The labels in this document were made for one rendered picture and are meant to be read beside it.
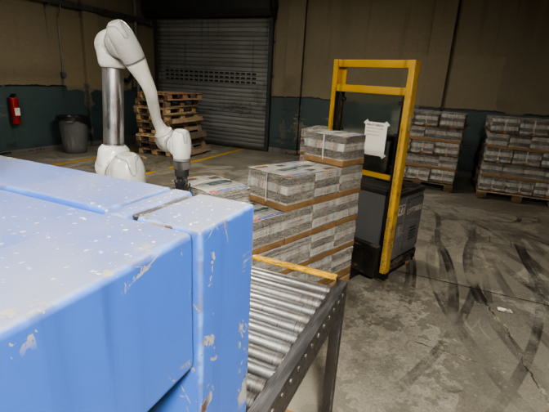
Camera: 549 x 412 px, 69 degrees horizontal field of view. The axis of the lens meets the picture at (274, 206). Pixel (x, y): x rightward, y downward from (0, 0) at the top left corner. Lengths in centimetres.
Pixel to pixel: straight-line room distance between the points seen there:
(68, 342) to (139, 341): 5
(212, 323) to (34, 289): 13
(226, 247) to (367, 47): 883
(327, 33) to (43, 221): 912
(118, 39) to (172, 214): 175
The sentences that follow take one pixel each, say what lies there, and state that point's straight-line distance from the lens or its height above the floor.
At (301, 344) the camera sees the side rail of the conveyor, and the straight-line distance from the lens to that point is 142.
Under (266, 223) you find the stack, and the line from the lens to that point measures 247.
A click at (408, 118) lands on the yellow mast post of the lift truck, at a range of 329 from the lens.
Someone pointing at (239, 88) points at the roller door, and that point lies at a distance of 1007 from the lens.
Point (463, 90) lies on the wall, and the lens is 880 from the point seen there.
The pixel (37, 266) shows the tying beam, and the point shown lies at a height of 155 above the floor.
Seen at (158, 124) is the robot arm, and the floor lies 139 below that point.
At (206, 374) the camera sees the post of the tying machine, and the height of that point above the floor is 144.
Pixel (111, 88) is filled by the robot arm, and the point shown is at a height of 157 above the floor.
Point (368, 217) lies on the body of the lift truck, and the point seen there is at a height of 50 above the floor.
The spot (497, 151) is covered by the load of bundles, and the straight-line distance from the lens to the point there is 720.
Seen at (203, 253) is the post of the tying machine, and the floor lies 153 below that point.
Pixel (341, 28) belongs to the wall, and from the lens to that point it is 925.
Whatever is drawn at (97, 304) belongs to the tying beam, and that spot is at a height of 154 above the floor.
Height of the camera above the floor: 164
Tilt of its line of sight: 17 degrees down
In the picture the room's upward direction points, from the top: 3 degrees clockwise
